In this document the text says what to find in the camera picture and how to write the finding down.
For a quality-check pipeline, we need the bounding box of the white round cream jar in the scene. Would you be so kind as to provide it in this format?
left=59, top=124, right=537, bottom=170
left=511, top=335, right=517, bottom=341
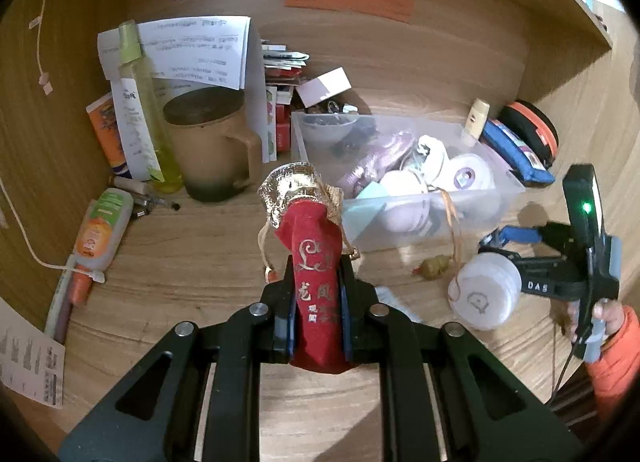
left=448, top=254, right=522, bottom=331

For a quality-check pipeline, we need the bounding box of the gold gourd charm with cord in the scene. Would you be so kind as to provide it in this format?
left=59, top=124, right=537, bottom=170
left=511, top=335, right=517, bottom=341
left=412, top=188, right=466, bottom=279

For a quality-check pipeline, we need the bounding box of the white fluffy cloth bundle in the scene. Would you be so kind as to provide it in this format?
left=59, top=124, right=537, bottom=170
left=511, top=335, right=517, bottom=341
left=416, top=134, right=500, bottom=222

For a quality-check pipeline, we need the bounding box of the white round case with logo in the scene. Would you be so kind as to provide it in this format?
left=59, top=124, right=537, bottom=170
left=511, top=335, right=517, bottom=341
left=380, top=170, right=431, bottom=234

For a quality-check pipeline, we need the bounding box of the pink braided rope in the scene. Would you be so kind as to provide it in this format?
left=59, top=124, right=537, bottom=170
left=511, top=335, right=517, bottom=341
left=337, top=131, right=418, bottom=199

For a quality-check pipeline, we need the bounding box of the red velvet pouch gold top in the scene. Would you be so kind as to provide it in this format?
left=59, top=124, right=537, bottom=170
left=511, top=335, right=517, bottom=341
left=257, top=162, right=359, bottom=374

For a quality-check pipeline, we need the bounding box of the person's right hand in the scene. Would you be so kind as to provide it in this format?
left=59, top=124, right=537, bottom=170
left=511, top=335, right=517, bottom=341
left=565, top=299, right=625, bottom=343

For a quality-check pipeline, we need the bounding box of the blue pencil pouch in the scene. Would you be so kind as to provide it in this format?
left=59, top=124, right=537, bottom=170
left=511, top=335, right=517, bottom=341
left=482, top=120, right=555, bottom=186

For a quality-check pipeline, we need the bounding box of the black orange round case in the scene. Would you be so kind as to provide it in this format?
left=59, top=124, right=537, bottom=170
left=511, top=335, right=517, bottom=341
left=498, top=100, right=560, bottom=169

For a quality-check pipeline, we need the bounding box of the cream small lotion bottle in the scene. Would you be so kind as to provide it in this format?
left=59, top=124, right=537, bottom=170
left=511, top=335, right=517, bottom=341
left=464, top=98, right=490, bottom=141

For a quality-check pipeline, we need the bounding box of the clear plastic storage bin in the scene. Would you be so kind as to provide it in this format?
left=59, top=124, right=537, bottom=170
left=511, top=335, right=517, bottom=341
left=291, top=112, right=525, bottom=252

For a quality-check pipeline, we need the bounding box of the white receipt paper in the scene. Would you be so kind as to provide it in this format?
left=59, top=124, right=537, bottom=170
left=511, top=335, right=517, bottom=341
left=0, top=300, right=65, bottom=409

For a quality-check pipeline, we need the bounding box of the orange green tube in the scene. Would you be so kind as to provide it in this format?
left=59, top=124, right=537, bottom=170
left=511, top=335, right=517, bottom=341
left=73, top=187, right=134, bottom=290

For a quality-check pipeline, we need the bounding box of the yellow-green tall bottle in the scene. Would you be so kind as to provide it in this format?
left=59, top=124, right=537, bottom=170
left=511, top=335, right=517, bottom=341
left=118, top=20, right=182, bottom=193

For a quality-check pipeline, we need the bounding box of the brown ceramic mug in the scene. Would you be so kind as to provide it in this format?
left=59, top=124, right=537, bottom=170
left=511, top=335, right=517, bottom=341
left=163, top=86, right=262, bottom=202

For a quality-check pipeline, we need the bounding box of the small bowl with trinkets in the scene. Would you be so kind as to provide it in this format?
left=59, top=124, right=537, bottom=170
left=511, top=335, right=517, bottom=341
left=300, top=100, right=360, bottom=145

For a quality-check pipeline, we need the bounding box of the small white pink box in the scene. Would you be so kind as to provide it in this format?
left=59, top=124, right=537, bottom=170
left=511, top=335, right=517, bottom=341
left=296, top=67, right=352, bottom=108

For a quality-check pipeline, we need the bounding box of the orange booklet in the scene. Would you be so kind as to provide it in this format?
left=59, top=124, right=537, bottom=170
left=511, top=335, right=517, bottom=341
left=86, top=93, right=131, bottom=178

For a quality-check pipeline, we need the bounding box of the stack of books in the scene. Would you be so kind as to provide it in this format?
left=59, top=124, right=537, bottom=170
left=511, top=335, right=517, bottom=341
left=262, top=40, right=310, bottom=160

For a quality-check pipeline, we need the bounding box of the white printed paper sheet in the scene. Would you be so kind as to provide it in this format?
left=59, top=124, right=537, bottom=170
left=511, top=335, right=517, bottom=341
left=96, top=15, right=279, bottom=163

